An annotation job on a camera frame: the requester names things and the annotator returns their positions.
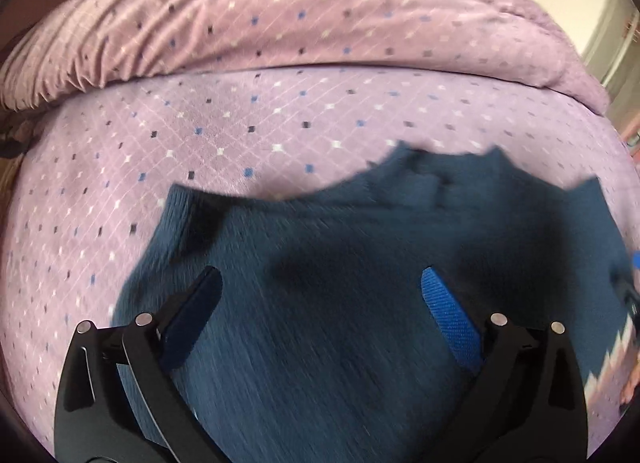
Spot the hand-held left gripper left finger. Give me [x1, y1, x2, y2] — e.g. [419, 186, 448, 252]
[52, 265, 227, 463]

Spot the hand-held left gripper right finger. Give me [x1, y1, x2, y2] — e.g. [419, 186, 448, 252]
[419, 266, 590, 463]

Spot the navy diamond-pattern knit sweater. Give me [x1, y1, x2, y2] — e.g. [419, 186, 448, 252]
[111, 145, 640, 463]

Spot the bed with purple dotted sheet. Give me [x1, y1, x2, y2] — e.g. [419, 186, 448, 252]
[0, 65, 640, 463]

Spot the white ornate wardrobe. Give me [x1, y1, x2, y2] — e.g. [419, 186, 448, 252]
[515, 0, 640, 94]

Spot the purple dotted quilt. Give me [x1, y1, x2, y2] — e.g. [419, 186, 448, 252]
[0, 0, 612, 116]

